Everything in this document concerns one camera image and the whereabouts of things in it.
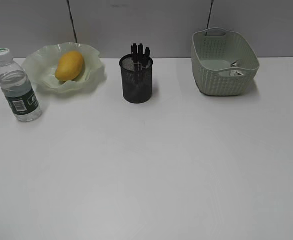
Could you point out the black marker pen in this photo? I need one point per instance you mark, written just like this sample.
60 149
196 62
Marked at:
140 56
146 57
135 57

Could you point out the yellow mango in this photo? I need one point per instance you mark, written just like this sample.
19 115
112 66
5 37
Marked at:
70 66

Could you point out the waste paper ball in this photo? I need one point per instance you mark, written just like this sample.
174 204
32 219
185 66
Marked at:
236 73

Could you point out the clear water bottle green label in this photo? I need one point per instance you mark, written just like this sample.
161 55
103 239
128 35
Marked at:
17 89

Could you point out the black mesh pen holder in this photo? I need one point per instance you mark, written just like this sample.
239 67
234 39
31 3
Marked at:
137 85

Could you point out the pale green plastic basket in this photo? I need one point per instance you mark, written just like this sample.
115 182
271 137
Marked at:
212 52

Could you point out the pale green wavy glass plate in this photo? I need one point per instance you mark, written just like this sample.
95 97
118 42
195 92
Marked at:
41 67

